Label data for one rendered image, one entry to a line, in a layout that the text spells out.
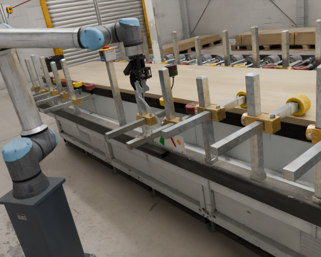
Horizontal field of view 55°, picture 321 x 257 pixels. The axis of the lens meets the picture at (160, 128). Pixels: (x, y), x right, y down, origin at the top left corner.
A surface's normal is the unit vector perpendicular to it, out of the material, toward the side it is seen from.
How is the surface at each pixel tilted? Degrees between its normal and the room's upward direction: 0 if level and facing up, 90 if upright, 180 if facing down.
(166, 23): 90
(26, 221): 90
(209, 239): 0
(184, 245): 0
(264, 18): 90
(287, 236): 90
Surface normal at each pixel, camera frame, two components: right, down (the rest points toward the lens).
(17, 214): -0.37, 0.39
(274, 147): -0.77, 0.34
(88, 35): -0.11, 0.39
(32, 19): 0.61, 0.19
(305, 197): -0.16, -0.92
